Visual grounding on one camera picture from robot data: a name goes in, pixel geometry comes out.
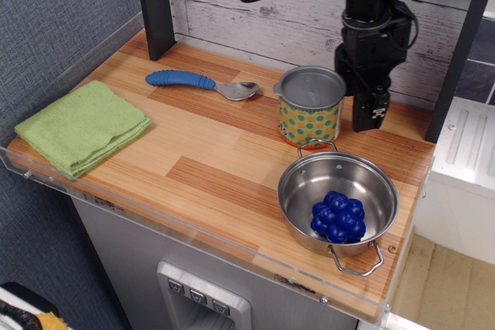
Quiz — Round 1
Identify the blue toy grape cluster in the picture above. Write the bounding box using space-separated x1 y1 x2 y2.
310 191 367 244

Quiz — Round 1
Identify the black right frame post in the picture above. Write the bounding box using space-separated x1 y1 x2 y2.
425 0 489 143

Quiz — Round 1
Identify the black and yellow object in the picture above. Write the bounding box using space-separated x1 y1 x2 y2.
1 282 70 330

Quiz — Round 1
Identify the patterned can with grey lid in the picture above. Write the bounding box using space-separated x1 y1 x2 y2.
273 66 347 148

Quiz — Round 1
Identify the silver pan with handles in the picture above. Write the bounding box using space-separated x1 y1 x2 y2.
277 149 399 277

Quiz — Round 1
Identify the green folded rag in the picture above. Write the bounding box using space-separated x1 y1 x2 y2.
15 80 152 177

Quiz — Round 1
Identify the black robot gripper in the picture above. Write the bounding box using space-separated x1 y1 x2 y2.
334 1 411 132

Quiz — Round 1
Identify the white toy sink unit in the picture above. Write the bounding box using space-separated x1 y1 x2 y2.
413 97 494 264

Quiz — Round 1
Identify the black frame post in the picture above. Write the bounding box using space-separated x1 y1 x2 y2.
425 0 489 143
140 0 176 61

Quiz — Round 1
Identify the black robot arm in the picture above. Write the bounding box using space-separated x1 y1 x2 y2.
334 0 418 132

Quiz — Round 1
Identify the grey toy fridge cabinet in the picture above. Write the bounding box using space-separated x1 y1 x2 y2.
73 199 358 329

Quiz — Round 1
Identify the black left frame post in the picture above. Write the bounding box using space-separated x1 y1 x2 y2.
140 0 176 61

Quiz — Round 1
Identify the blue handled metal spoon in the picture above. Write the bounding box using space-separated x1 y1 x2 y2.
145 70 260 101

